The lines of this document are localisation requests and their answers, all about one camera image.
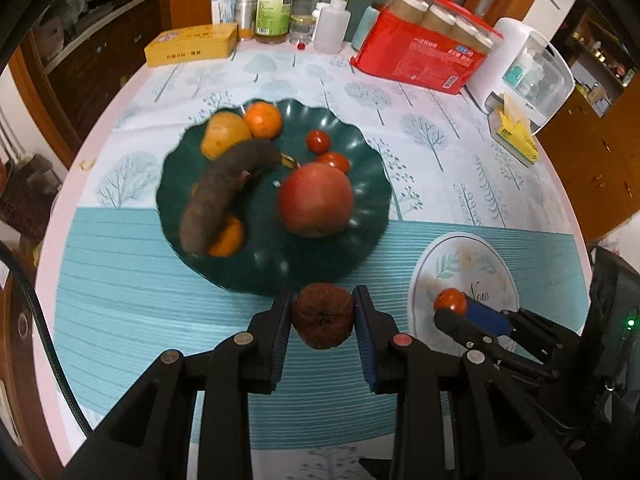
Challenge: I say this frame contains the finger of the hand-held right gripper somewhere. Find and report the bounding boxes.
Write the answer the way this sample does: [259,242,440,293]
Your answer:
[433,308,562,382]
[465,297,583,362]

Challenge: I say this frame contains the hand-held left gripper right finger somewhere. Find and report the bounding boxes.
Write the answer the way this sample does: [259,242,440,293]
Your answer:
[351,285,581,480]

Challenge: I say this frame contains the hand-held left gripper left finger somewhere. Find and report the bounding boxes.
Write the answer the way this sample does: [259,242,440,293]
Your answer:
[60,292,296,480]

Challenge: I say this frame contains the wrinkled brown round fruit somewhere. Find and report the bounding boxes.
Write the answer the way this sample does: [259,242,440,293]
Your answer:
[291,283,356,350]

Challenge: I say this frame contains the dark green scalloped plate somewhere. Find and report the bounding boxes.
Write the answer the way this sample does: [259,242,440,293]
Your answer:
[155,98,392,292]

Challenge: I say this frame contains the orange mandarin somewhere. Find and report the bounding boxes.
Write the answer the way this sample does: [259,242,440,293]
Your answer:
[206,213,246,258]
[243,102,284,140]

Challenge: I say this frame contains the large red apple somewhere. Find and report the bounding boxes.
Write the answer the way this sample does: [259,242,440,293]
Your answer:
[277,162,355,239]

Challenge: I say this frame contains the brown sweet potato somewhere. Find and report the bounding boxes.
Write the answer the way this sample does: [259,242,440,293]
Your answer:
[179,139,283,256]

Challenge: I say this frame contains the wooden side cabinet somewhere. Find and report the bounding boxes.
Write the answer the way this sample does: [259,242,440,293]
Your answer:
[537,0,640,243]

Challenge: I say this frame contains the tree print tablecloth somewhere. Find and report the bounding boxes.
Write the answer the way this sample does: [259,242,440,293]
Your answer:
[32,42,596,480]

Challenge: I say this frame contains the yellow tissue pack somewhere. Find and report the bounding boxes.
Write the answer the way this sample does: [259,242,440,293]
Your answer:
[490,92,542,167]

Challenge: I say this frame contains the yellowish orange fruit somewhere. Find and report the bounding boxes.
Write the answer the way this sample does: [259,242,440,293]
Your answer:
[200,112,252,158]

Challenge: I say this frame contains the white countertop appliance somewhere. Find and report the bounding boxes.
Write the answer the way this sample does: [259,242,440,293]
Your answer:
[465,17,576,136]

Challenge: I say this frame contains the red paper cup package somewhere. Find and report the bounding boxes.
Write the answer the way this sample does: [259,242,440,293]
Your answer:
[349,0,507,95]

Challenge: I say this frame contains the dark woven basket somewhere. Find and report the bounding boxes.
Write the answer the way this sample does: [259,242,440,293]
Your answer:
[0,155,63,241]

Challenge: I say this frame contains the yellow flat box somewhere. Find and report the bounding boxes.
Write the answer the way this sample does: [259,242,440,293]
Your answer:
[144,23,238,68]

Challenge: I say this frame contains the small clear glass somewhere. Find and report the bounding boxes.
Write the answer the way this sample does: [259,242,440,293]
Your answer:
[290,14,316,45]

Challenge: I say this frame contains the white squeeze bottle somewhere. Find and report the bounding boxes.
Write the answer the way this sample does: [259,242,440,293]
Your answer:
[306,0,352,54]

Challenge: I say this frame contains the small metal-lid jar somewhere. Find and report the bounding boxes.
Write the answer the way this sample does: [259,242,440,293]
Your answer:
[235,0,257,42]

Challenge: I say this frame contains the green label glass bottle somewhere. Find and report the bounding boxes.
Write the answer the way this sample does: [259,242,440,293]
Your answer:
[255,0,292,45]

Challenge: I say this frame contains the wooden glass door cabinet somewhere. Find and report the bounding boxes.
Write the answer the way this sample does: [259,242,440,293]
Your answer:
[10,0,231,171]

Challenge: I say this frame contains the blue and white carton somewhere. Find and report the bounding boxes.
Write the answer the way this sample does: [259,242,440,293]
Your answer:
[210,0,242,26]

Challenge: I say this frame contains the black cable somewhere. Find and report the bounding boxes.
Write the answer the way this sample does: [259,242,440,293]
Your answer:
[0,245,96,433]

